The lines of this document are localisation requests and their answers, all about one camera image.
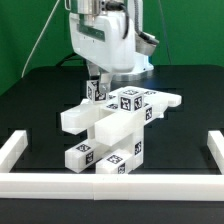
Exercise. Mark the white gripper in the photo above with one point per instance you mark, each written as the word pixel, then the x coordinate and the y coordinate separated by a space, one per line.
pixel 109 43

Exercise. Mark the white chair back part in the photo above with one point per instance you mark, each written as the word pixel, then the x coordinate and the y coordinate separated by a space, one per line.
pixel 111 124

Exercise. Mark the white chair seat part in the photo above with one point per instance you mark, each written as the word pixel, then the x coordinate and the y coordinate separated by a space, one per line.
pixel 134 143

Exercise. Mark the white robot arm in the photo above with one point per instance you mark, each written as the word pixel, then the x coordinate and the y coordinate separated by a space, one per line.
pixel 133 11

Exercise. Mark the white bar part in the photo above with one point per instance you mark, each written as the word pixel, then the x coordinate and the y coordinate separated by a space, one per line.
pixel 12 150

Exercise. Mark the white front fence wall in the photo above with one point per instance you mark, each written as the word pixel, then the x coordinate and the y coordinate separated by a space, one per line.
pixel 113 187

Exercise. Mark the white fence wall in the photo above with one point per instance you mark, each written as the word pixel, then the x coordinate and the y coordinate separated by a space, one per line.
pixel 113 187
pixel 215 143

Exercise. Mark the white right fence wall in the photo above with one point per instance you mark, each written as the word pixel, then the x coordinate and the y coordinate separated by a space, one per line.
pixel 215 143

